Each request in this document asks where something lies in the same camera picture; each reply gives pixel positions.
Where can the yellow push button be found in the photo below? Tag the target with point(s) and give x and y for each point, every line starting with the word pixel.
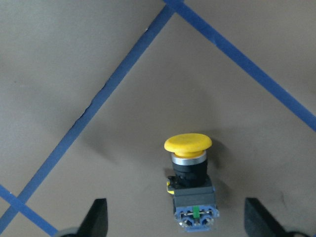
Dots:
pixel 193 194

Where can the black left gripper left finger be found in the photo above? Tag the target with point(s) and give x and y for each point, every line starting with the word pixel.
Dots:
pixel 95 224

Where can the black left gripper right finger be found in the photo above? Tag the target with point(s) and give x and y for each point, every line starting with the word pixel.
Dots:
pixel 259 222

